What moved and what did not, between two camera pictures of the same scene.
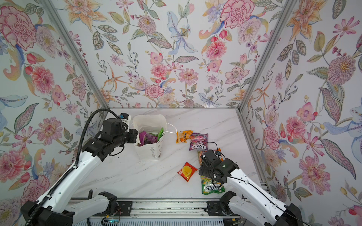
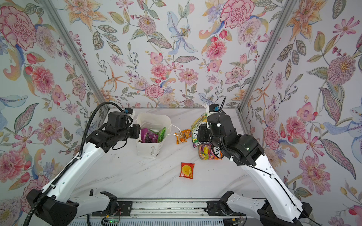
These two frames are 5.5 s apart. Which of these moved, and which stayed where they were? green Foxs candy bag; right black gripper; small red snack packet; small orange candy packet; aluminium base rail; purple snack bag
Moved: right black gripper; purple snack bag; green Foxs candy bag
Stayed: small red snack packet; aluminium base rail; small orange candy packet
